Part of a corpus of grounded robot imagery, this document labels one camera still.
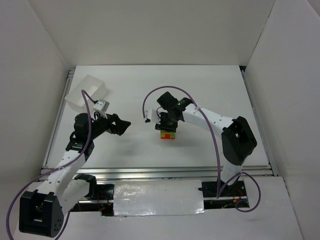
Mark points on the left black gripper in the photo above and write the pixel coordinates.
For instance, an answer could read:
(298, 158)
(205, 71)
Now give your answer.
(111, 125)

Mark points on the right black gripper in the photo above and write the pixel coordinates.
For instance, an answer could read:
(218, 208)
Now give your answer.
(165, 127)

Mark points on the red rectangular wood block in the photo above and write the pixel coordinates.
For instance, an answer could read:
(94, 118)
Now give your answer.
(167, 137)

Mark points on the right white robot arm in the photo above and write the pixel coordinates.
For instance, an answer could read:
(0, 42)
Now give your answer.
(238, 140)

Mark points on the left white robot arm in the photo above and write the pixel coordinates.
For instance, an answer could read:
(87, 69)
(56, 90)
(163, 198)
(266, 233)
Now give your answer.
(42, 211)

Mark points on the shiny white tape sheet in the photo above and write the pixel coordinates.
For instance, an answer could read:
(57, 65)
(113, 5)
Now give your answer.
(158, 198)

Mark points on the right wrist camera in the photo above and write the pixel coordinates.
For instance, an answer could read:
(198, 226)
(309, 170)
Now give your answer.
(151, 115)

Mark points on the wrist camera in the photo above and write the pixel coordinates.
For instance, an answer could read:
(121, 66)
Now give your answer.
(151, 115)
(101, 106)

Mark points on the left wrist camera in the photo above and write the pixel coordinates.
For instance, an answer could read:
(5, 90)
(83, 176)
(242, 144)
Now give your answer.
(101, 106)

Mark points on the aluminium rail frame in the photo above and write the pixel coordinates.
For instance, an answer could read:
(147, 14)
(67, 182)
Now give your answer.
(140, 153)

